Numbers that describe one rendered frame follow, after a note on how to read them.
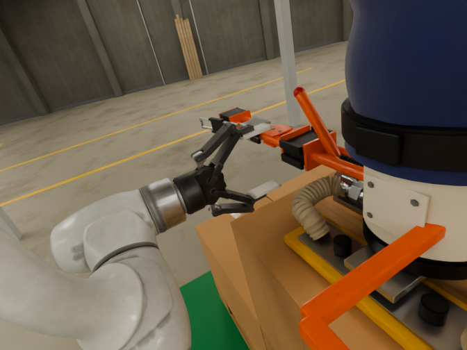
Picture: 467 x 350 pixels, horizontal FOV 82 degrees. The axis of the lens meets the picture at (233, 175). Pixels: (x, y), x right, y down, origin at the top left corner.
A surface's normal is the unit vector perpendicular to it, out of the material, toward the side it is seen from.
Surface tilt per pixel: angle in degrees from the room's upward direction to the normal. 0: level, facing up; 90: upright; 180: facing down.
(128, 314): 57
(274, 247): 0
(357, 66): 82
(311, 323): 0
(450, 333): 0
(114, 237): 30
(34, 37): 90
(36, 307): 81
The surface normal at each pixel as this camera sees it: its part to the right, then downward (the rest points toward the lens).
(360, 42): -0.99, 0.04
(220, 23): 0.11, 0.46
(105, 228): 0.04, -0.55
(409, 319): -0.22, -0.86
